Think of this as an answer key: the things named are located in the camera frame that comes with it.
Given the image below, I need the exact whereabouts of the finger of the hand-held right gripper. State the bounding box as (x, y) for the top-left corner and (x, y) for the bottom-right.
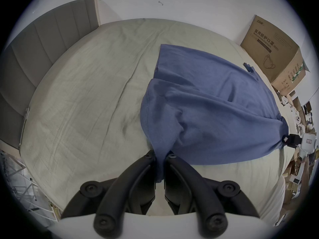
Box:
(281, 133), (302, 148)

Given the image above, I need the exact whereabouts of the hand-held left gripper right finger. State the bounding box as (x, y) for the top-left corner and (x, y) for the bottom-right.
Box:
(164, 152), (260, 236)

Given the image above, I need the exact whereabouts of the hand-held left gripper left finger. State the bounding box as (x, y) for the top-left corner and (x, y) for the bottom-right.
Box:
(61, 150), (157, 237)

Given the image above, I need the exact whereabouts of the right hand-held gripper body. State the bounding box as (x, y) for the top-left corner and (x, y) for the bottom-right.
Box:
(298, 133), (318, 159)

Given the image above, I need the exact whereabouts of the blue shirt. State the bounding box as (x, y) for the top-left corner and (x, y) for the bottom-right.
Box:
(140, 44), (290, 184)

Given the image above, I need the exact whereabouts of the person's right hand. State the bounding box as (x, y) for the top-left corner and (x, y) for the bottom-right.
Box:
(300, 157), (312, 187)

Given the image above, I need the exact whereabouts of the brown cardboard carton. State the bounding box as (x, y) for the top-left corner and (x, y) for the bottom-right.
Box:
(240, 14), (311, 97)

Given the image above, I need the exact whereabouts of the bed with pale green sheet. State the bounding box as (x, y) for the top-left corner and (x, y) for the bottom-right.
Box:
(19, 18), (287, 224)

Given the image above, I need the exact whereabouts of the white metal rack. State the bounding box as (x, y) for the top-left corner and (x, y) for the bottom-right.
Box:
(0, 150), (59, 225)

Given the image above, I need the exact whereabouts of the grey padded headboard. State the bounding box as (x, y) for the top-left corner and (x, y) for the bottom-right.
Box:
(0, 0), (101, 150)

